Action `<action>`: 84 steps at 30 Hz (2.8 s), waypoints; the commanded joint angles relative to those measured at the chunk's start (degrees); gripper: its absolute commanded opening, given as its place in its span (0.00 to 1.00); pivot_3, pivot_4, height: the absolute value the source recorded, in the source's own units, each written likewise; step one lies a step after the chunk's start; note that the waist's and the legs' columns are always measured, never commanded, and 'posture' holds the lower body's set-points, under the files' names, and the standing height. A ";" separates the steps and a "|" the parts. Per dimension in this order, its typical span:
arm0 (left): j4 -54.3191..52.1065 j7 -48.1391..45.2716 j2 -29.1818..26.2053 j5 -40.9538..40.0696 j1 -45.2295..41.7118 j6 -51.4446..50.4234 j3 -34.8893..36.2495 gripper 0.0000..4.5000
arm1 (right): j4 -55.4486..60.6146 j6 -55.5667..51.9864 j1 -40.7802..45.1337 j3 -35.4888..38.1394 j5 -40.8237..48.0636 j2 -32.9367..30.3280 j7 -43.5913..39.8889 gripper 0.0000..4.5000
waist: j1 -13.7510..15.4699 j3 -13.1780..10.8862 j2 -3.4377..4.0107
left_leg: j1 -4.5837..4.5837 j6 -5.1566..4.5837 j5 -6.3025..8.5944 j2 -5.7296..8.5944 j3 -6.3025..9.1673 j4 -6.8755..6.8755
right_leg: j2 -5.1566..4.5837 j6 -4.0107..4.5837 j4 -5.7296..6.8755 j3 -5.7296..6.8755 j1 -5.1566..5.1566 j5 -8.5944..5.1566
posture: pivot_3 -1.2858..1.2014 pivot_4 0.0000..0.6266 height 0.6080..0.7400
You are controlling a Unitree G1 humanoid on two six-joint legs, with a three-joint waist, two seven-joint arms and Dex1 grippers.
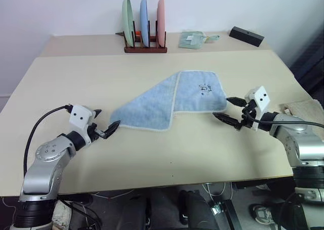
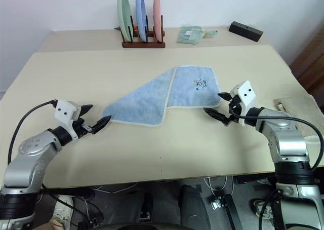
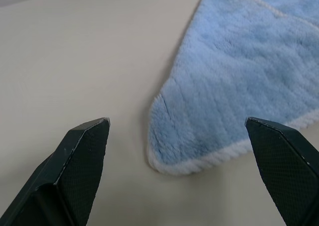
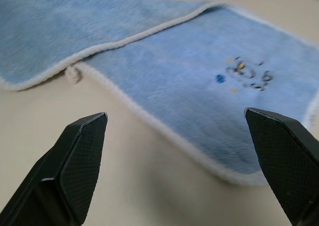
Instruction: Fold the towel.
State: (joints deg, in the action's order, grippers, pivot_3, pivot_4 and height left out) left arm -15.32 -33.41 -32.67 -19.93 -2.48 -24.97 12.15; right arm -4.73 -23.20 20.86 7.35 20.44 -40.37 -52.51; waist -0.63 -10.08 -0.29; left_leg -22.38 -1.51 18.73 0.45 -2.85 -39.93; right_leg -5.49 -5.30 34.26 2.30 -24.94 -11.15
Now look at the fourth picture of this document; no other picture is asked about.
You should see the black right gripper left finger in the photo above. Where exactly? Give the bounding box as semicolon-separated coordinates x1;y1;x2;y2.
0;112;109;226

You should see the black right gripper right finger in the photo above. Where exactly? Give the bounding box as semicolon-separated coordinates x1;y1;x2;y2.
244;107;319;226

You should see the light blue towel white trim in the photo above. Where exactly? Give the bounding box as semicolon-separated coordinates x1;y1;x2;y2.
0;0;319;187

